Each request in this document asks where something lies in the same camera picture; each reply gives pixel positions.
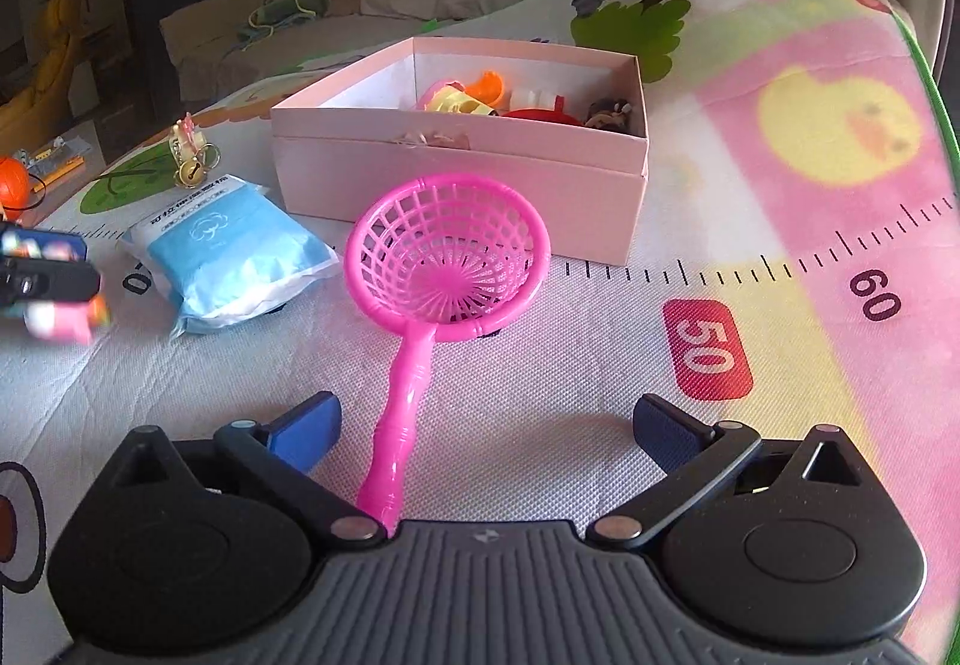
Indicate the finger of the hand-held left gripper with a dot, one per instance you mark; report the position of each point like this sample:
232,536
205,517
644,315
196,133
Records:
52,281
52,247

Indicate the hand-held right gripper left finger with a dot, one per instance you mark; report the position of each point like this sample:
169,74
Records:
304,436

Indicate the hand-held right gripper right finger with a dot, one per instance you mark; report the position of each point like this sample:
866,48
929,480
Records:
664,436

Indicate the pink plastic strainer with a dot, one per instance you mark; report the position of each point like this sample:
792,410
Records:
442,275

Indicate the pink cardboard box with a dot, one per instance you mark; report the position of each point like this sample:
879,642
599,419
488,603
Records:
487,185

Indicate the cartoon figure toy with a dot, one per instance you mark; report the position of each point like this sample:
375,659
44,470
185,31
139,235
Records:
609,114

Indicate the red plastic lid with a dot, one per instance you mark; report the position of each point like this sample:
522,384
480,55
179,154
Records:
540,115

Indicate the white grey block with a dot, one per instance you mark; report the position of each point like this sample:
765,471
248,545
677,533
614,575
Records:
536,97

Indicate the pale yellow toy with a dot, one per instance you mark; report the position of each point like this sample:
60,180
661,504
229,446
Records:
450,99

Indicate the orange plastic cap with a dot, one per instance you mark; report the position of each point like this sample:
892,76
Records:
486,88

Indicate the orange ball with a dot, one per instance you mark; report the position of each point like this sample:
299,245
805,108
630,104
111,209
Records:
13,185

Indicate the white side table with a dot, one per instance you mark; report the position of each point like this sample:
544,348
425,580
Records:
94,144

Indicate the blue tissue packet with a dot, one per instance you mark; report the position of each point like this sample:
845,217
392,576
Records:
225,253

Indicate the printed play mat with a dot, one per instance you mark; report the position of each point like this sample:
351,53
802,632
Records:
750,223

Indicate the green knitted cloth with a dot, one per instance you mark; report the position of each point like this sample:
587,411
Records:
289,5

